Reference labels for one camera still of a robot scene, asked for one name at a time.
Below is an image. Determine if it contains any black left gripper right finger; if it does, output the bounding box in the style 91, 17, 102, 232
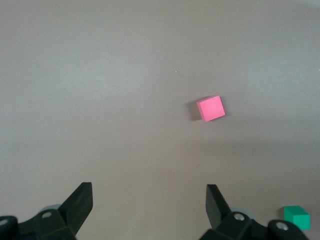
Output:
199, 184, 311, 240

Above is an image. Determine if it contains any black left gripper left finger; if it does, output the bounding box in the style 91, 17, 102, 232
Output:
0, 181, 94, 240

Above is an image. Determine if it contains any green foam cube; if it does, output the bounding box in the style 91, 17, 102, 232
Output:
283, 205, 311, 231

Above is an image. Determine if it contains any pink foam cube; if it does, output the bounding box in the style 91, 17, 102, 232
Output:
196, 94, 226, 123

